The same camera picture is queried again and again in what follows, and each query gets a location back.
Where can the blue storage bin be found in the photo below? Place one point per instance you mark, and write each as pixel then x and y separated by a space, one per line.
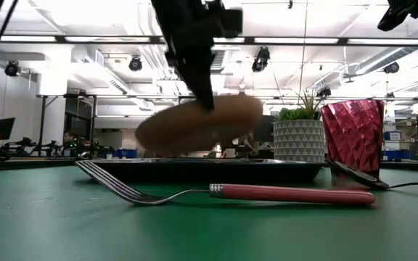
pixel 125 153
pixel 394 154

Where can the green succulent plant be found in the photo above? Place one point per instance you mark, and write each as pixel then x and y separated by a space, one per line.
pixel 292 114

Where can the red faceted cup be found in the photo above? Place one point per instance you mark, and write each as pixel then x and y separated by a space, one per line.
pixel 352 137

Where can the round orange plate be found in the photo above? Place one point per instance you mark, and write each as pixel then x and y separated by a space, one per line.
pixel 180 130

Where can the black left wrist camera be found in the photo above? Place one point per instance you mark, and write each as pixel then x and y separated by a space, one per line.
pixel 232 21

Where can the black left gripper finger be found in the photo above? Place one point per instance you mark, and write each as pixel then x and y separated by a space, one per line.
pixel 200 85

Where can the black rectangular tray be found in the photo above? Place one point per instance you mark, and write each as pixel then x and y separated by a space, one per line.
pixel 230 172

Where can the black overhead light beam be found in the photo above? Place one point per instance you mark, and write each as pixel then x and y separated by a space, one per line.
pixel 296 40

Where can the green table mat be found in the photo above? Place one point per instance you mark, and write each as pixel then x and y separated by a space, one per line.
pixel 209 232

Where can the white triangle patterned plant pot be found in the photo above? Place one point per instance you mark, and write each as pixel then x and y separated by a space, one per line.
pixel 298 141

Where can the black metal rack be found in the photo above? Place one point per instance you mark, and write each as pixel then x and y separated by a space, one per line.
pixel 93 123

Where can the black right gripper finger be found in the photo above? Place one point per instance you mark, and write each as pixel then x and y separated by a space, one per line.
pixel 394 18

